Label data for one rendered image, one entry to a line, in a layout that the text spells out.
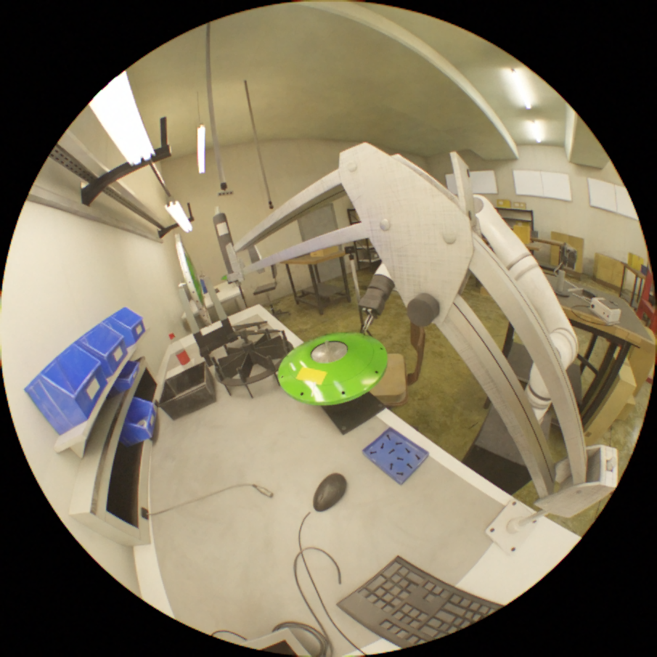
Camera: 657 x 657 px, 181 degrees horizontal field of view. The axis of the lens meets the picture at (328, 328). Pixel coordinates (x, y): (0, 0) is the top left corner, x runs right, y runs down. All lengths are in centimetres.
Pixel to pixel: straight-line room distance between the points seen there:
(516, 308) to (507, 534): 47
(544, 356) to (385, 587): 43
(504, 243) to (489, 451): 54
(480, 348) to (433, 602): 45
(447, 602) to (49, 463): 91
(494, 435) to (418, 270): 61
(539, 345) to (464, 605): 46
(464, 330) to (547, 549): 55
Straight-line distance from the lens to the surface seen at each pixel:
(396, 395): 106
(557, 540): 63
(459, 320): 18
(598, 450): 35
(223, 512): 61
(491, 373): 18
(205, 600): 63
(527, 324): 16
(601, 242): 923
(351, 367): 50
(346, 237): 19
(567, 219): 899
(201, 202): 526
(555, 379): 18
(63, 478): 80
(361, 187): 17
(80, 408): 66
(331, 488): 48
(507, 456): 68
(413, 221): 15
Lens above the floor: 140
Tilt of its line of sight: 27 degrees down
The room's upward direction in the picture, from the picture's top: 13 degrees counter-clockwise
